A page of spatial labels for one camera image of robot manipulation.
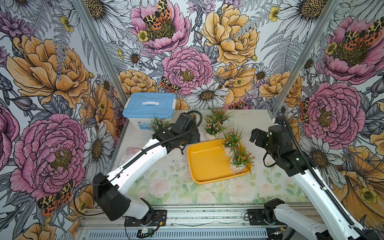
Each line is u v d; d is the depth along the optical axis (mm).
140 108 1004
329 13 734
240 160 781
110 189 399
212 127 931
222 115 1011
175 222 733
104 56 891
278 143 515
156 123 967
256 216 741
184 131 558
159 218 735
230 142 867
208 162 941
